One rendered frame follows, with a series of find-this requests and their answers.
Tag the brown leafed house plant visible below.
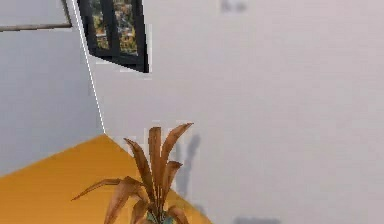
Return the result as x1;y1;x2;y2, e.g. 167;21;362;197
70;122;195;224

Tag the black framed window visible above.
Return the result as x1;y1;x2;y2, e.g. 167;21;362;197
76;0;150;74

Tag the grey framed wall picture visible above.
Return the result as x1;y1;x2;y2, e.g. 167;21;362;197
0;0;73;33

